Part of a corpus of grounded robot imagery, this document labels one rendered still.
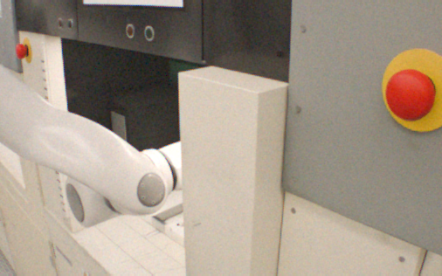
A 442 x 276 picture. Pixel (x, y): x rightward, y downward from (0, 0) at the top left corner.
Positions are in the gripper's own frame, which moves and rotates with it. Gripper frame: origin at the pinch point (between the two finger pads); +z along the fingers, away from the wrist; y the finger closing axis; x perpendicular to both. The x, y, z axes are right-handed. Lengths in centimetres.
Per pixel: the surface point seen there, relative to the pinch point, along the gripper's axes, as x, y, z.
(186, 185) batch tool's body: 6.7, 16.6, -23.3
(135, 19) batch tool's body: 25.4, -0.5, -18.5
